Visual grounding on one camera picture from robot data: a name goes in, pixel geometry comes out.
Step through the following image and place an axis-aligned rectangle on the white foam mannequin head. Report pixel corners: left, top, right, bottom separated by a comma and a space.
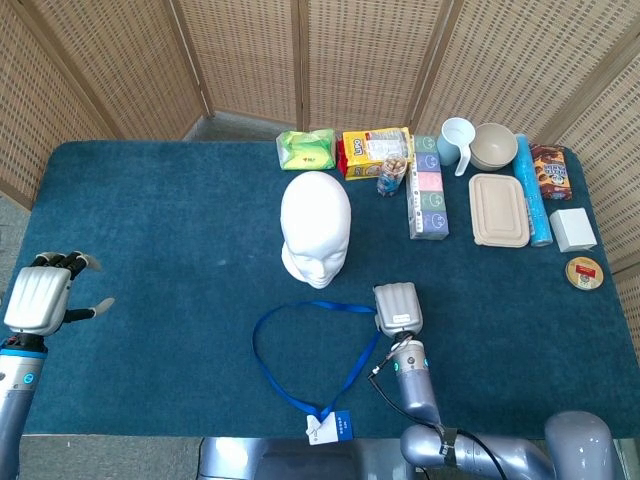
279, 170, 352, 290

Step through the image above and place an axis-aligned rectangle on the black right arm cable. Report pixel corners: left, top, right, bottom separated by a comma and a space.
368, 344, 509, 480

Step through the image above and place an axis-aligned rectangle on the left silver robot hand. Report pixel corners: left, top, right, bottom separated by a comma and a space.
3, 250, 116, 336

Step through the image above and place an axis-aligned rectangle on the wicker folding screen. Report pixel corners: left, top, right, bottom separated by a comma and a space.
0, 0, 640, 351

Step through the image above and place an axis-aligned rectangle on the brown cookie box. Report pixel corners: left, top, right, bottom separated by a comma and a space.
529, 143, 574, 202

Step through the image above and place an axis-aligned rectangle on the yellow biscuit box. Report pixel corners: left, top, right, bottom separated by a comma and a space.
337, 126, 415, 182

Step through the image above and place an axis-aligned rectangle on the beige bowl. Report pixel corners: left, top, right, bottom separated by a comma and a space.
470, 122, 519, 172

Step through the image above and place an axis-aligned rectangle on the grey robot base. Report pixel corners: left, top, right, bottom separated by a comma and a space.
197, 437, 419, 480

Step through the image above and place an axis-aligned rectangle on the light blue mug white handle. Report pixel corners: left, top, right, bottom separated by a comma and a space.
437, 117, 477, 177

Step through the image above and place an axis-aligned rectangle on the white square box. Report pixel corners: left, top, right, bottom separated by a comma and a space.
548, 207, 598, 253

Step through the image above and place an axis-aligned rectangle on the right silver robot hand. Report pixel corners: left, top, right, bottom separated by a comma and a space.
373, 282, 423, 336

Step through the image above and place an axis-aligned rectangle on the blue lanyard strap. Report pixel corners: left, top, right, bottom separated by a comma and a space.
252, 300, 381, 424

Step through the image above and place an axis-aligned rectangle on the pastel tissue multipack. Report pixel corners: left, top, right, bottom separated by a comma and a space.
405, 134, 450, 241

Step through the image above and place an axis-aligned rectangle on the clear plastic snack jar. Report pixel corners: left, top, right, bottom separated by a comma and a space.
376, 153, 407, 198

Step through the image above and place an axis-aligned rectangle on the blue carpet table cover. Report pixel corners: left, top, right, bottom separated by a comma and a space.
0, 139, 632, 441

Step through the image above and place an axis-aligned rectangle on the beige lidded lunch box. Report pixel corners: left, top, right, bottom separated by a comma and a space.
468, 173, 531, 248

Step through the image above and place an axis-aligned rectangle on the round gold tin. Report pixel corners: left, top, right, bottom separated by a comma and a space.
565, 256, 605, 292

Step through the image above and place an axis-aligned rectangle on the blue bag roll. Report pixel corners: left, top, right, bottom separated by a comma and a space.
513, 133, 553, 248

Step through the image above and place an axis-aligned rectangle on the green snack packet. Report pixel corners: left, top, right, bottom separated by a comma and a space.
276, 128, 337, 172

